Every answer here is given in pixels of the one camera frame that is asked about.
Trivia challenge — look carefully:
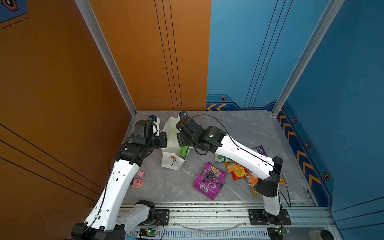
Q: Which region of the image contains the green snack bag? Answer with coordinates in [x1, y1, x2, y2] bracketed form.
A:
[179, 146, 189, 160]

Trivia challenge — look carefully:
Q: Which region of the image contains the white paper bag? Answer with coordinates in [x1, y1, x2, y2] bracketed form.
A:
[161, 117, 189, 171]

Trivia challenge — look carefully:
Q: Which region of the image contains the magenta grape snack bag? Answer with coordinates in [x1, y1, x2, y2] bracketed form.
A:
[194, 163, 227, 200]

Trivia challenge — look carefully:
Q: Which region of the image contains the orange white snack bag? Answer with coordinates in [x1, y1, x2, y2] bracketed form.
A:
[247, 172, 259, 197]

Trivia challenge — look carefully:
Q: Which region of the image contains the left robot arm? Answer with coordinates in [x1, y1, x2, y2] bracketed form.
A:
[71, 115, 167, 240]

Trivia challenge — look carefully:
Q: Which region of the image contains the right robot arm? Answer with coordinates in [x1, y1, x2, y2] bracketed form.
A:
[176, 111, 291, 225]

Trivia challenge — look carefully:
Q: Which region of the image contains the green white snack packet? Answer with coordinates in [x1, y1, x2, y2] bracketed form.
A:
[215, 154, 230, 163]

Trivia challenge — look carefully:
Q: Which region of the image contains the small pink block toy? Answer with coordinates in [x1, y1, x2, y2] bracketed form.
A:
[137, 171, 145, 178]

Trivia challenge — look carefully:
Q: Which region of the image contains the pink pig toy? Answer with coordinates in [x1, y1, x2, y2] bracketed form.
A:
[131, 179, 144, 189]

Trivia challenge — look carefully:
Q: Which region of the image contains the red yellow snack packet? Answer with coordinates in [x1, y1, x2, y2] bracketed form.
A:
[224, 161, 249, 181]

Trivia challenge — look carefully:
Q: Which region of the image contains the purple snack packet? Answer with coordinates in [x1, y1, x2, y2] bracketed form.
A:
[254, 146, 268, 156]

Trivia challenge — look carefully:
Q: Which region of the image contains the green circuit board left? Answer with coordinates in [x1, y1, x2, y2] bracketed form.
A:
[139, 228, 159, 239]

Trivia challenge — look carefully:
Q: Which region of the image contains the green circuit board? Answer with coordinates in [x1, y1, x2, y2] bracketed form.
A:
[139, 228, 159, 239]
[267, 228, 291, 240]

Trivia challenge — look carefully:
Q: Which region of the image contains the small orange snack packet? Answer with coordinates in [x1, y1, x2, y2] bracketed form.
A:
[279, 177, 286, 184]

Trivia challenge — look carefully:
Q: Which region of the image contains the green circuit board right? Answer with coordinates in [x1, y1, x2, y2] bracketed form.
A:
[267, 228, 291, 240]

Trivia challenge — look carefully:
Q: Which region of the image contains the black round knob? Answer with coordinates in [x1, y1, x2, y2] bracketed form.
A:
[320, 230, 335, 240]

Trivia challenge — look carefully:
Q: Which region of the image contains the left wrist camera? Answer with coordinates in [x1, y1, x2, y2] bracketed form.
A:
[148, 115, 160, 128]

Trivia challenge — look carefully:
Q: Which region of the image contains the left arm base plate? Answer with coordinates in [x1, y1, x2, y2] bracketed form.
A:
[139, 209, 170, 226]

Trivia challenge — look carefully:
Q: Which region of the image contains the aluminium frame rail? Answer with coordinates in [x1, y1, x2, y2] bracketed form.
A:
[127, 201, 343, 240]

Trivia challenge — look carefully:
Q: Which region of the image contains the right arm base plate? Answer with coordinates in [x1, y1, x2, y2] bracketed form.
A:
[248, 208, 292, 226]

